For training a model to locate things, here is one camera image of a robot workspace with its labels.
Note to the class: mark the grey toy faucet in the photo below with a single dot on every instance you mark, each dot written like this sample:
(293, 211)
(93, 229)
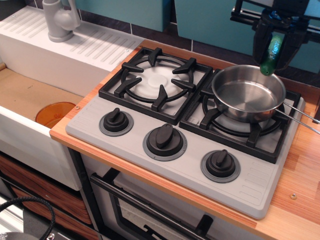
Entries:
(60, 22)

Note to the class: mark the black middle stove knob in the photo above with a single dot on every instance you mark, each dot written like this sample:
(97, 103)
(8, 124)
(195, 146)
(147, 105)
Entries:
(165, 143)

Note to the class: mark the grey toy stove top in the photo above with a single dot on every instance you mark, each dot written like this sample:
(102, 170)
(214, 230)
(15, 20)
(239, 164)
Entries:
(250, 193)

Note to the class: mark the orange plastic plate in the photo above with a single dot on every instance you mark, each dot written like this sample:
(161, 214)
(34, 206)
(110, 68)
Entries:
(51, 114)

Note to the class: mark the stainless steel pan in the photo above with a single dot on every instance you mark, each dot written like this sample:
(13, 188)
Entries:
(244, 94)

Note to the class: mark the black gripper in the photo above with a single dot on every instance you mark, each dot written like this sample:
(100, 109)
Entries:
(295, 34)

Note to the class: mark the black oven door handle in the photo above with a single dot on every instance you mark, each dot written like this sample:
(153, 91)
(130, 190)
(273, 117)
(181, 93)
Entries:
(106, 182)

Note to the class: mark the green toy pickle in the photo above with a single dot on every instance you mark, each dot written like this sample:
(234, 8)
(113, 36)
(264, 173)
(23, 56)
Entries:
(270, 60)

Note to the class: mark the black left burner grate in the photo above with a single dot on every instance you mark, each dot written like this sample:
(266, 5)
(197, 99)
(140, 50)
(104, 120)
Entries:
(155, 86)

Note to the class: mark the black right stove knob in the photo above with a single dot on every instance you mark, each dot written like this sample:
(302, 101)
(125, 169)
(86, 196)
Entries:
(220, 166)

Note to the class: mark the black right burner grate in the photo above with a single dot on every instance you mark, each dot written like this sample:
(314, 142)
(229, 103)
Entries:
(264, 140)

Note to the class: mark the black left stove knob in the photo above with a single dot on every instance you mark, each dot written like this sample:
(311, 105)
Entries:
(116, 123)

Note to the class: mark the wooden drawer front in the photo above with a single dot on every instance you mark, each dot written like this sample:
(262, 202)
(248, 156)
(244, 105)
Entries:
(71, 215)

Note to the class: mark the black burner grate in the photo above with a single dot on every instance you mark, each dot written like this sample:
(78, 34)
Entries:
(155, 86)
(264, 140)

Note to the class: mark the black stove knob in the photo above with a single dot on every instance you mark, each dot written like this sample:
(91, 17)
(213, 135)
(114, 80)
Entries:
(220, 166)
(116, 123)
(165, 143)

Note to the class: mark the white toy sink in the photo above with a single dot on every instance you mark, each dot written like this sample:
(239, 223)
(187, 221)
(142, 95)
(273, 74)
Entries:
(36, 72)

